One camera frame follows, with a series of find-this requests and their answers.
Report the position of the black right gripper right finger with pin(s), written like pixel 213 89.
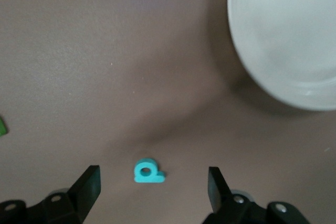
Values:
pixel 225 208

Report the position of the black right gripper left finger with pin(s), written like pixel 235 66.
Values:
pixel 78 203

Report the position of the teal foam letter p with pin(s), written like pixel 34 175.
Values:
pixel 152 179

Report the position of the green foam letter n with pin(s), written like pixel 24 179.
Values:
pixel 2 128

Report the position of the beige brown plate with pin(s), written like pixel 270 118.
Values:
pixel 288 37

